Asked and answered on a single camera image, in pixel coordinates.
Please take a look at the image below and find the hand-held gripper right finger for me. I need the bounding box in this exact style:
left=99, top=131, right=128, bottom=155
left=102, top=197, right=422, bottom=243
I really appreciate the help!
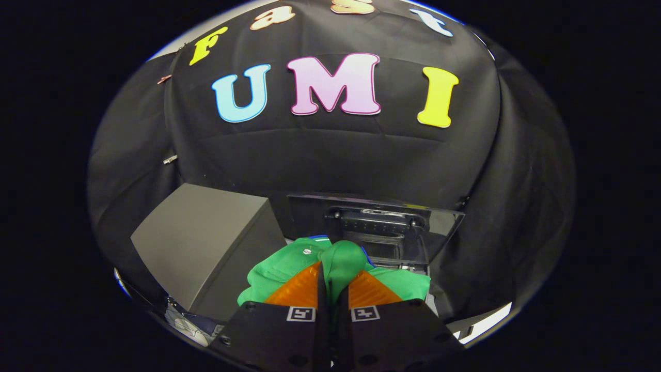
left=332, top=269, right=466, bottom=372

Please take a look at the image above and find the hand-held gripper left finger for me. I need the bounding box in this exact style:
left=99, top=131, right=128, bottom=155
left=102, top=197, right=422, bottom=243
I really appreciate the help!
left=209, top=261, right=331, bottom=372

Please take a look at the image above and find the green polo shirt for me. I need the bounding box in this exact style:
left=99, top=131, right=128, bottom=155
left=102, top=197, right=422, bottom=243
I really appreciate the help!
left=238, top=236, right=432, bottom=306

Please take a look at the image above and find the dark transparent washing machine lid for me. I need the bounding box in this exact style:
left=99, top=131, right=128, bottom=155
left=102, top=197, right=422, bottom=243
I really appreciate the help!
left=286, top=194, right=465, bottom=272

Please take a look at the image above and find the grey box cabinet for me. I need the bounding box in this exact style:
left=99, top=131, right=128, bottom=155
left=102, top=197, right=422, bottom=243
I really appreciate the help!
left=130, top=183, right=288, bottom=322

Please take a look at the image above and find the black backdrop cloth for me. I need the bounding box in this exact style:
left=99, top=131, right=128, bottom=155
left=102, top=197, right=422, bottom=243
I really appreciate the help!
left=87, top=0, right=578, bottom=321

